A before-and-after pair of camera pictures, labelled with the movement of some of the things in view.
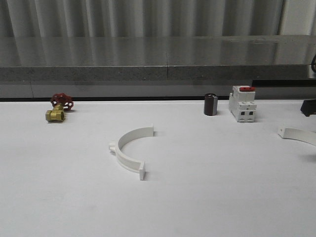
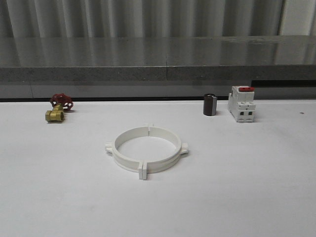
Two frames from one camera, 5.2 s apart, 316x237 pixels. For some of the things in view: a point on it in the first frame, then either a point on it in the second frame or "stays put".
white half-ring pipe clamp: (307, 136) to (164, 164)
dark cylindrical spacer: (211, 104) stays put
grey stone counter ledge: (281, 57) stays put
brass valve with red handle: (61, 103) stays put
